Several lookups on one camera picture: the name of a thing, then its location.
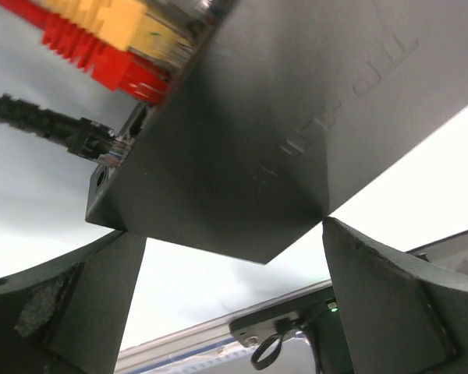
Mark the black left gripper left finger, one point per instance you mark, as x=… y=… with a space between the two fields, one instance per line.
x=68 y=315

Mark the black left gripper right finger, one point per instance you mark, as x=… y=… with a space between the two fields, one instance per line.
x=400 y=314

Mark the black network switch box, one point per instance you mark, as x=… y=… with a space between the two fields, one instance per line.
x=287 y=112

